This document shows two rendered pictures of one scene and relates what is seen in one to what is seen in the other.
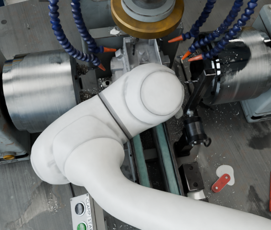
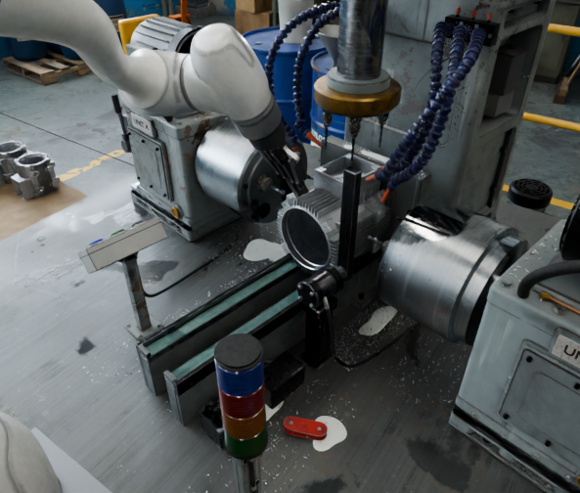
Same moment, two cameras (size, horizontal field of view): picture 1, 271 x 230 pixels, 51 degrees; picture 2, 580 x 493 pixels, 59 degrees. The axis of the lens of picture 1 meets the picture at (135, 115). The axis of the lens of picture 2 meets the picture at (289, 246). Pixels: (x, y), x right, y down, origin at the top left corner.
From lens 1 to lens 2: 0.89 m
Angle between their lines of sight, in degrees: 47
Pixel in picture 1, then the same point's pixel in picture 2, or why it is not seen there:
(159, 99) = (203, 36)
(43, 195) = (156, 268)
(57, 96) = (237, 149)
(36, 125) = (205, 171)
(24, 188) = (156, 253)
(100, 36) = (332, 142)
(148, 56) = not seen: hidden behind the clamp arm
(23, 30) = not seen: hidden behind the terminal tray
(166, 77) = (224, 27)
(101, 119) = (177, 57)
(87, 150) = (142, 52)
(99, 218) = (137, 241)
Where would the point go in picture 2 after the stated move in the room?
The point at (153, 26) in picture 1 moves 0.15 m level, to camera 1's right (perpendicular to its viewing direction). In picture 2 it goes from (332, 93) to (376, 119)
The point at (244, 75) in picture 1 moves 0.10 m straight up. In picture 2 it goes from (429, 251) to (439, 204)
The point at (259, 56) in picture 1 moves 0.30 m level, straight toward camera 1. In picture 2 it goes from (470, 242) to (302, 232)
